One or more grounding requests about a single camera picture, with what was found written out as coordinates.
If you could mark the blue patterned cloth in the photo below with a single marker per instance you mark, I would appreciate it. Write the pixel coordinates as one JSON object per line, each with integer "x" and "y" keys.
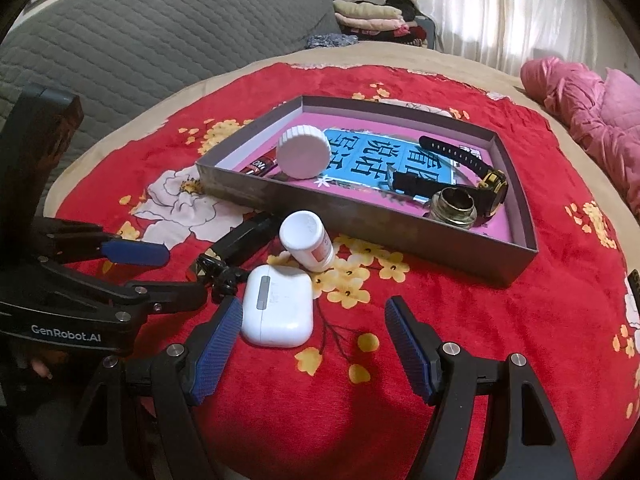
{"x": 330, "y": 41}

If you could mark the red floral blanket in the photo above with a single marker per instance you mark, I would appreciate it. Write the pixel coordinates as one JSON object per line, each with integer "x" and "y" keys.
{"x": 500, "y": 335}

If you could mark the white ribbed jar lid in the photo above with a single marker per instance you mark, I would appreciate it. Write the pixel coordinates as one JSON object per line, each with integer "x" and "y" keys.
{"x": 304, "y": 152}

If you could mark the white earbuds case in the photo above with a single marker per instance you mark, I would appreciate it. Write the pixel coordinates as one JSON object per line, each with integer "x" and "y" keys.
{"x": 277, "y": 305}

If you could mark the grey quilted sofa cover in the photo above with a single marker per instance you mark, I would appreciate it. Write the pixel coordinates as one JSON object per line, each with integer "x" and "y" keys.
{"x": 150, "y": 35}

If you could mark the pink quilt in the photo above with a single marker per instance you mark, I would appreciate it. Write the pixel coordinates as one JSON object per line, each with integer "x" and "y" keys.
{"x": 590, "y": 105}

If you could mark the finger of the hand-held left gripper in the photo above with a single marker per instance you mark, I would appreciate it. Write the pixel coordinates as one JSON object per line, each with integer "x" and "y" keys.
{"x": 135, "y": 254}
{"x": 165, "y": 296}

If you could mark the black gold wristwatch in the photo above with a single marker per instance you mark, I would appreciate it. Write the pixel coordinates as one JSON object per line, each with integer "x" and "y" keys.
{"x": 450, "y": 152}

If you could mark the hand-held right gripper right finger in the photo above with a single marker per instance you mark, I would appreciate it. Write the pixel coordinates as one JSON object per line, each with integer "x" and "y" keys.
{"x": 407, "y": 350}

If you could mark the white pill bottle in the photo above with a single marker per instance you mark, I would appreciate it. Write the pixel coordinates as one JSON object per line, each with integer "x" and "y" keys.
{"x": 305, "y": 240}

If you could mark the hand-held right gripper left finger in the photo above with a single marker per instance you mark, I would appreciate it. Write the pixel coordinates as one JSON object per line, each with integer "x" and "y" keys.
{"x": 215, "y": 350}

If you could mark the cream folded garment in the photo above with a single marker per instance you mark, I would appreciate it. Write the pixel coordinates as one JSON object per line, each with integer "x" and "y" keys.
{"x": 365, "y": 9}

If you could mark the person's left hand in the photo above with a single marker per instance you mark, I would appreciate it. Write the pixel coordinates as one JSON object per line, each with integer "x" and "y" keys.
{"x": 42, "y": 366}

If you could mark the pink folded garment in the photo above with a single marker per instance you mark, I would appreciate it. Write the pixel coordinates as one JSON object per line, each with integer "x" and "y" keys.
{"x": 372, "y": 24}

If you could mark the white curtain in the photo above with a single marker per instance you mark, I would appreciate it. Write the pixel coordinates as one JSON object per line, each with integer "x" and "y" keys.
{"x": 525, "y": 10}

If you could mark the black garment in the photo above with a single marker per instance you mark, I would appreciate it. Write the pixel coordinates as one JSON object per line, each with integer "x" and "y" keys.
{"x": 405, "y": 7}

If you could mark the blue booklet with characters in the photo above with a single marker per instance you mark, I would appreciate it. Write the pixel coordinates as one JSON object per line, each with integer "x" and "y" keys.
{"x": 375, "y": 187}

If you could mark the beige bed sheet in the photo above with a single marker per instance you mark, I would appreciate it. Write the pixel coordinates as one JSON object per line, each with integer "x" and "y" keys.
{"x": 400, "y": 55}

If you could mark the grey cardboard box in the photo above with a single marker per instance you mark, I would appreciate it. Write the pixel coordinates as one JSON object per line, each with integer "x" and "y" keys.
{"x": 350, "y": 230}

